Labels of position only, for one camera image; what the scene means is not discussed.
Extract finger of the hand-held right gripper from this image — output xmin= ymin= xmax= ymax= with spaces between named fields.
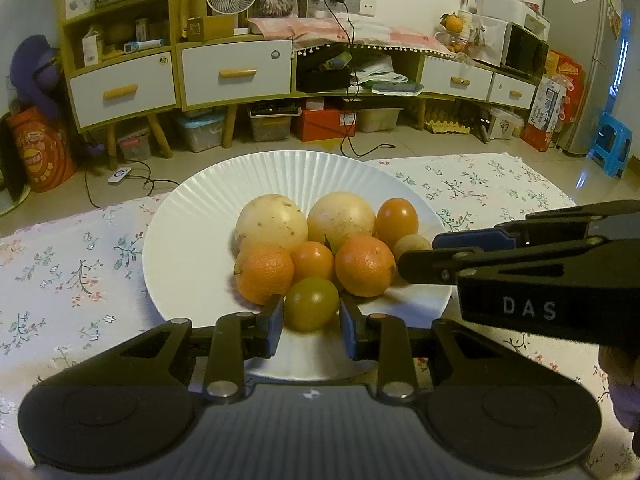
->
xmin=397 ymin=236 xmax=610 ymax=287
xmin=431 ymin=200 xmax=640 ymax=251

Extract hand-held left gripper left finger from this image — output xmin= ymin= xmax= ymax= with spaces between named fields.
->
xmin=107 ymin=294 xmax=285 ymax=403

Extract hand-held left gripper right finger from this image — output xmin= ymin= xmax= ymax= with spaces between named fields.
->
xmin=339 ymin=294 xmax=521 ymax=403

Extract brownish green round fruit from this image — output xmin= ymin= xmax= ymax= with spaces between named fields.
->
xmin=392 ymin=234 xmax=434 ymax=282

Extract smooth yellow-green fruit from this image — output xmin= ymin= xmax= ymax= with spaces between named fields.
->
xmin=283 ymin=277 xmax=340 ymax=332

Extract orange mandarin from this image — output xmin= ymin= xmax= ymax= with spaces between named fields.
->
xmin=233 ymin=243 xmax=295 ymax=306
xmin=334 ymin=234 xmax=397 ymax=298

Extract small smooth orange fruit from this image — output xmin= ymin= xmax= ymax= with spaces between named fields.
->
xmin=290 ymin=241 xmax=336 ymax=284

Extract round yellow pear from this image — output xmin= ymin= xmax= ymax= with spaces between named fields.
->
xmin=307 ymin=191 xmax=376 ymax=252

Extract spotted yellow pear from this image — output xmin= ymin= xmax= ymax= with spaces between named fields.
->
xmin=235 ymin=194 xmax=309 ymax=261

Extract white ribbed plate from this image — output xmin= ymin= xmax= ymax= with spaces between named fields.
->
xmin=142 ymin=151 xmax=463 ymax=381

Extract person's right hand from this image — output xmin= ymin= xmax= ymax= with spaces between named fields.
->
xmin=600 ymin=347 xmax=640 ymax=431

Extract yellow egg tray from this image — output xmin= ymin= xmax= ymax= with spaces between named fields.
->
xmin=422 ymin=119 xmax=472 ymax=136

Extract pale clear storage box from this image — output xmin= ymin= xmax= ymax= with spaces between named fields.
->
xmin=356 ymin=106 xmax=405 ymax=134

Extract blue plastic stool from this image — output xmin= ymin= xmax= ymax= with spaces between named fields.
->
xmin=586 ymin=112 xmax=633 ymax=178

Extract small white drawer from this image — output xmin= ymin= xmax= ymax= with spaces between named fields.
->
xmin=487 ymin=74 xmax=537 ymax=110

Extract printed carton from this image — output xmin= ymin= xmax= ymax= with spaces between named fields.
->
xmin=527 ymin=74 xmax=571 ymax=126

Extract red box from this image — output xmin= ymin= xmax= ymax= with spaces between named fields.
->
xmin=291 ymin=105 xmax=358 ymax=142

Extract pile of white papers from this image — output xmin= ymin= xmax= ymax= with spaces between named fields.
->
xmin=352 ymin=55 xmax=423 ymax=97

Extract microwave oven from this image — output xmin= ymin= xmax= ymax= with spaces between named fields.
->
xmin=502 ymin=22 xmax=550 ymax=80

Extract clear storage box dark contents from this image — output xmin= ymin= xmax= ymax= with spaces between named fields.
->
xmin=248 ymin=102 xmax=303 ymax=142

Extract blue-lid storage box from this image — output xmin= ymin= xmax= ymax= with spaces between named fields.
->
xmin=172 ymin=112 xmax=227 ymax=153

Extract floral tablecloth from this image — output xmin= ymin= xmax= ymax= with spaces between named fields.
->
xmin=0 ymin=152 xmax=640 ymax=480

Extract glass stand with oranges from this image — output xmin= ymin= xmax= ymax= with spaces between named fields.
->
xmin=434 ymin=11 xmax=473 ymax=56

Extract black box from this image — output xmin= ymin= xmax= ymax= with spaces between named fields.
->
xmin=296 ymin=62 xmax=353 ymax=93

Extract pink cloth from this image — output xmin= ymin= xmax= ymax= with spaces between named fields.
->
xmin=247 ymin=15 xmax=453 ymax=58

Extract wooden cabinet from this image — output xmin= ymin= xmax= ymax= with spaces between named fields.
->
xmin=56 ymin=0 xmax=546 ymax=163

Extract small clear storage box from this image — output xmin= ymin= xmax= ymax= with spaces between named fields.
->
xmin=116 ymin=127 xmax=153 ymax=162

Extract grey fridge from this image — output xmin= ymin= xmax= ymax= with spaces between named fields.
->
xmin=542 ymin=0 xmax=631 ymax=156

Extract white cardboard box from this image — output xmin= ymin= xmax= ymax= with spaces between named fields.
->
xmin=480 ymin=0 xmax=543 ymax=23

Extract white drawer round lock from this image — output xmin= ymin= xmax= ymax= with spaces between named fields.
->
xmin=180 ymin=40 xmax=293 ymax=108

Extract orange printed bag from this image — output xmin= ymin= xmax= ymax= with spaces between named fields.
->
xmin=6 ymin=106 xmax=78 ymax=193

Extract brown cardboard box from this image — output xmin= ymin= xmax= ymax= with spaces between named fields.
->
xmin=187 ymin=14 xmax=236 ymax=42

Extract black panel heater white base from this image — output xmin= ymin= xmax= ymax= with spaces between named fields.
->
xmin=0 ymin=115 xmax=31 ymax=216

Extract white blue thermometer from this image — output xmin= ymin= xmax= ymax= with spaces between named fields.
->
xmin=123 ymin=39 xmax=165 ymax=54

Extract white carton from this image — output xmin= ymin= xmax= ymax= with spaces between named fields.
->
xmin=81 ymin=27 xmax=104 ymax=67

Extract purple plush toy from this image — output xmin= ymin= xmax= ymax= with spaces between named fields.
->
xmin=9 ymin=35 xmax=66 ymax=121

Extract white drawer wooden handle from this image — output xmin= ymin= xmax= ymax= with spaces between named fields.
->
xmin=67 ymin=51 xmax=178 ymax=128
xmin=420 ymin=57 xmax=494 ymax=101

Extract black cable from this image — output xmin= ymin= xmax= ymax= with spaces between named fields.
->
xmin=310 ymin=0 xmax=396 ymax=158

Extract white power strip with cable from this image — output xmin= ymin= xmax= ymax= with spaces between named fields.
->
xmin=82 ymin=132 xmax=181 ymax=208

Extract wall socket strip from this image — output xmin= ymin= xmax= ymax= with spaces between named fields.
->
xmin=310 ymin=0 xmax=378 ymax=17

